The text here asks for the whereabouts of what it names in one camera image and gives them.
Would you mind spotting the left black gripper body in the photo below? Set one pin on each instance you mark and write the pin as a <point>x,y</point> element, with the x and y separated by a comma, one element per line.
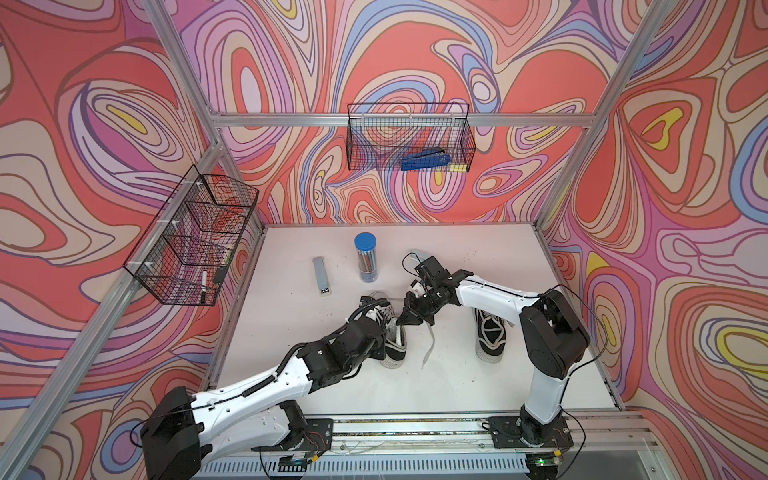
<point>356,362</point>

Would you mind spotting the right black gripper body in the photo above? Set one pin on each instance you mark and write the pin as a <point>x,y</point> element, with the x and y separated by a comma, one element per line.
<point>427,303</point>

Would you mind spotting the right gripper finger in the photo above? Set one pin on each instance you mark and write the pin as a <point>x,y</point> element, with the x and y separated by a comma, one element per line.
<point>419,317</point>
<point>406,317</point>

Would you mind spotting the white shoelace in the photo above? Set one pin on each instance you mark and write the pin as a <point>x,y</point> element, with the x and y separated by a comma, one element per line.
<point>429,351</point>

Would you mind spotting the black white sneaker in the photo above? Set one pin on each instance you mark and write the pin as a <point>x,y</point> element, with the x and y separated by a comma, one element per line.
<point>491,337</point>
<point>391,351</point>

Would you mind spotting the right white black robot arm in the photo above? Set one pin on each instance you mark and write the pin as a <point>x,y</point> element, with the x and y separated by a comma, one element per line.
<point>554,336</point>

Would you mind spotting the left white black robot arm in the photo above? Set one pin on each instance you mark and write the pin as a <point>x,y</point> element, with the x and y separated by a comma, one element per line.
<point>187,430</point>

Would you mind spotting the grey blue stapler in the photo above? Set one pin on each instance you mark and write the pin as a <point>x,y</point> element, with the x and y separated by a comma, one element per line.
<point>418,255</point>

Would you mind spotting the grey remote control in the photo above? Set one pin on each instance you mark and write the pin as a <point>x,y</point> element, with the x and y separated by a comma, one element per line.
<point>321,276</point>

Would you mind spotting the blue capped pencil tube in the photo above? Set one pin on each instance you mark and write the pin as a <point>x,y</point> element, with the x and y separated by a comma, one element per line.
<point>365,244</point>

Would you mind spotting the blue object in basket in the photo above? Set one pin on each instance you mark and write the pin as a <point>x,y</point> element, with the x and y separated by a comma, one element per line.
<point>425,160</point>

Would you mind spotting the marker pen in basket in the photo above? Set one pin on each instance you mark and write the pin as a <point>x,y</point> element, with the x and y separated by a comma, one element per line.
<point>203,285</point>

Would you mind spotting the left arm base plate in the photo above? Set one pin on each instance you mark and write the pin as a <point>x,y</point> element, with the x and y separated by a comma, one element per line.
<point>316,436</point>

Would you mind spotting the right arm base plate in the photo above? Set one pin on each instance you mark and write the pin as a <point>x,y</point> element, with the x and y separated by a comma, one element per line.
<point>514,432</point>

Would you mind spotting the black wire basket back wall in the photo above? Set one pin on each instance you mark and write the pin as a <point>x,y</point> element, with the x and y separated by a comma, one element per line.
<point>380,134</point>

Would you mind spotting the black wire basket wall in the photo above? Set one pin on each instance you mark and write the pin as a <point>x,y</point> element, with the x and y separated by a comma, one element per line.
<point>380,134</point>
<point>199,227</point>

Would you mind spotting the black wire basket left wall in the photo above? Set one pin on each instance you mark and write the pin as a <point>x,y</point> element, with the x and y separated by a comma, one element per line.
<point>199,227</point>

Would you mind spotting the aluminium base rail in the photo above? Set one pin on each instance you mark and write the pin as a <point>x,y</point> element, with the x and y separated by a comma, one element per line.
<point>607,445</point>

